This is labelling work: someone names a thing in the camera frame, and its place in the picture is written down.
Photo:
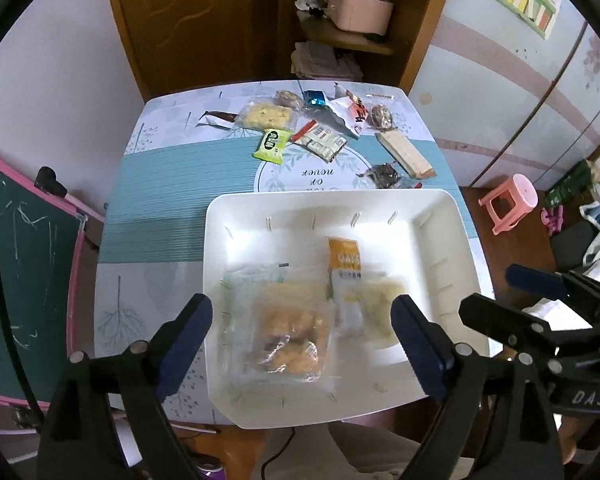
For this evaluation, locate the person's beige trousers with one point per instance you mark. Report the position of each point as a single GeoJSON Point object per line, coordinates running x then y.
{"type": "Point", "coordinates": [360, 455]}

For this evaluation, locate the folded cloths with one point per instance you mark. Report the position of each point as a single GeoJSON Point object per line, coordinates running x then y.
{"type": "Point", "coordinates": [325, 62]}

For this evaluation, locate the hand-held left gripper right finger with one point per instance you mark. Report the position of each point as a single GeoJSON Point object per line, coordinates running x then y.
{"type": "Point", "coordinates": [420, 352]}

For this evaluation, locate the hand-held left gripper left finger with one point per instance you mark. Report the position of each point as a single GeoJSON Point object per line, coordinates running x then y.
{"type": "Point", "coordinates": [185, 347]}

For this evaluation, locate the black clamp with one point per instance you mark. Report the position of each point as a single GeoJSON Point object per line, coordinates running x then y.
{"type": "Point", "coordinates": [47, 180]}

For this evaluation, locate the blue foil candy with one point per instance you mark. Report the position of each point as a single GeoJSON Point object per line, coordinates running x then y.
{"type": "Point", "coordinates": [313, 99]}

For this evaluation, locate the pale wardrobe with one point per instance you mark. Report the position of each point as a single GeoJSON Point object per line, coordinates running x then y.
{"type": "Point", "coordinates": [505, 85]}

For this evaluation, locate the white checked pillow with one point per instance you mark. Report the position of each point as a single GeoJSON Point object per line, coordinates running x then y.
{"type": "Point", "coordinates": [545, 310]}

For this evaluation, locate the red and white snack packet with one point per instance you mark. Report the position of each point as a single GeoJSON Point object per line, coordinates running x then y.
{"type": "Point", "coordinates": [322, 141]}

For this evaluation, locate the green snack packet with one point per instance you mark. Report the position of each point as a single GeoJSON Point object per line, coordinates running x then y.
{"type": "Point", "coordinates": [271, 144]}

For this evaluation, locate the dark red snack packet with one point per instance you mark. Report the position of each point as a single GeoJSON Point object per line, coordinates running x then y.
{"type": "Point", "coordinates": [215, 119]}

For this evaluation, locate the orange and white snack packet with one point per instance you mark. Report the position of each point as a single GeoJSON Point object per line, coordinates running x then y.
{"type": "Point", "coordinates": [344, 260]}

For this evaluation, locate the clear nut snack packet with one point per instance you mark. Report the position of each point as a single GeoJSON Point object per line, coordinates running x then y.
{"type": "Point", "coordinates": [286, 98]}

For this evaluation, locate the green bag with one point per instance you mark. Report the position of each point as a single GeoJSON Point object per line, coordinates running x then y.
{"type": "Point", "coordinates": [572, 185]}

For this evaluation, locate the pink plastic stool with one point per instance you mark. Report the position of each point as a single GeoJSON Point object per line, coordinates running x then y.
{"type": "Point", "coordinates": [515, 195]}

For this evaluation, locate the brown wooden shelf cabinet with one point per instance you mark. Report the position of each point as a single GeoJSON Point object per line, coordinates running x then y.
{"type": "Point", "coordinates": [420, 10]}

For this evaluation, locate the white plastic tray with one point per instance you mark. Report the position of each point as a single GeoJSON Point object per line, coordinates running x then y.
{"type": "Point", "coordinates": [290, 240]}

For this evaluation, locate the yellow cracker packet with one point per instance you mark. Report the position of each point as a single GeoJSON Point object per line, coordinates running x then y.
{"type": "Point", "coordinates": [267, 116]}

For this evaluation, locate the green chalkboard pink frame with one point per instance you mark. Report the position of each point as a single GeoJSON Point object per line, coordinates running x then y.
{"type": "Point", "coordinates": [25, 240]}

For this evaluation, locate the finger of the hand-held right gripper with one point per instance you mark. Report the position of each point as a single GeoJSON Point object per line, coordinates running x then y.
{"type": "Point", "coordinates": [495, 317]}
{"type": "Point", "coordinates": [535, 281]}

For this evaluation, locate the pale yellow puffed snack packet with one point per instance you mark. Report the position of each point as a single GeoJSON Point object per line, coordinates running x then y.
{"type": "Point", "coordinates": [377, 310]}

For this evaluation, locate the long wafer packet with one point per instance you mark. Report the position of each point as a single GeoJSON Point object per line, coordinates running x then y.
{"type": "Point", "coordinates": [405, 152]}

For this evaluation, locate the red stick snack packet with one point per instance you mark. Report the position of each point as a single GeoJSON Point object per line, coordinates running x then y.
{"type": "Point", "coordinates": [302, 130]}

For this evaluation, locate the small toys cluster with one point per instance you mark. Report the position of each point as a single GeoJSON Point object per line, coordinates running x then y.
{"type": "Point", "coordinates": [310, 0]}

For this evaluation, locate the white printed snack packet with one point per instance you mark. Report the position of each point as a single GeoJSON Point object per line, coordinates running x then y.
{"type": "Point", "coordinates": [352, 115]}

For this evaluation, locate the brown wooden door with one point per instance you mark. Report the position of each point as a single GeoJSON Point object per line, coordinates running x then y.
{"type": "Point", "coordinates": [190, 20]}

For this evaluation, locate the brown round snack packet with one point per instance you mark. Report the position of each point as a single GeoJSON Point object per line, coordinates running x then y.
{"type": "Point", "coordinates": [380, 116]}

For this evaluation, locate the clear packet of fried snacks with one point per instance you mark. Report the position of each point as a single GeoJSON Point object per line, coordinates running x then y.
{"type": "Point", "coordinates": [290, 330]}

